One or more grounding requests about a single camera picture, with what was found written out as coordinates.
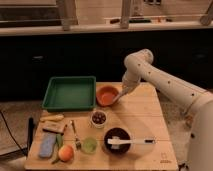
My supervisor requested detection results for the grey towel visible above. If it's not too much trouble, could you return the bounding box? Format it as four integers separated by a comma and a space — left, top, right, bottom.
113, 94, 123, 103

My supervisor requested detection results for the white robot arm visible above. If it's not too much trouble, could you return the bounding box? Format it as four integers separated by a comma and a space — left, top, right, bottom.
122, 49, 213, 171

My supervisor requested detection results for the red bowl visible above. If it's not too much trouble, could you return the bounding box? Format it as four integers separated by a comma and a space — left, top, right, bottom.
96, 85, 119, 107

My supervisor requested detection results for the dark brown bowl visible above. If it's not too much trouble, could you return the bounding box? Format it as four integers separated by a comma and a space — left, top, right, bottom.
104, 127, 130, 155

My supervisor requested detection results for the white item in dark bowl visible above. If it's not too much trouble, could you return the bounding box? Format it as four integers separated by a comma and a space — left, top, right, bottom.
111, 136, 120, 150

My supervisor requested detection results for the white cup of grapes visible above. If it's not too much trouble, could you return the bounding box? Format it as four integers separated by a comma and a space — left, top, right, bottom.
90, 110, 107, 128

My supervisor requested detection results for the green plastic tray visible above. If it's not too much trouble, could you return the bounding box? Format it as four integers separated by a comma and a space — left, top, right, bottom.
42, 76, 96, 112

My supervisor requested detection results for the green plastic cup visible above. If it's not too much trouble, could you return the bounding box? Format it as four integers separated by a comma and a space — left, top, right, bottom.
82, 137, 97, 154

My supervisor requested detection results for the brown wooden brush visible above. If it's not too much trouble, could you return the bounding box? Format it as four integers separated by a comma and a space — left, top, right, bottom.
42, 123, 67, 134

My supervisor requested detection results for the metal fork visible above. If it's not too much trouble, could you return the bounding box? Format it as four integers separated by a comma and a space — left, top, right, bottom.
70, 120, 81, 150

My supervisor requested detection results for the green bean pod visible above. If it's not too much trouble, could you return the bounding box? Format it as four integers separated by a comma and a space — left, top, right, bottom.
51, 134, 63, 164

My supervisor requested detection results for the blue sponge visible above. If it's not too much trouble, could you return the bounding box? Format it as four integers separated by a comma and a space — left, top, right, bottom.
38, 133, 56, 158

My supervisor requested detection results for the orange peach fruit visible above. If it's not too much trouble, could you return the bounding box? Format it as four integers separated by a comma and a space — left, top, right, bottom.
58, 145, 74, 162

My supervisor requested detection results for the white spatula black handle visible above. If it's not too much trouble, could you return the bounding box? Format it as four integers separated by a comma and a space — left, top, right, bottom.
107, 139, 155, 145

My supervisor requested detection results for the black table edge handle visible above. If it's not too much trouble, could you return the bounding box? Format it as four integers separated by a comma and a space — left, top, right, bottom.
27, 117, 35, 153

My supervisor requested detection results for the black cable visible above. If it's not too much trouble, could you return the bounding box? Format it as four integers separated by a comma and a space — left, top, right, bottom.
0, 109, 28, 157

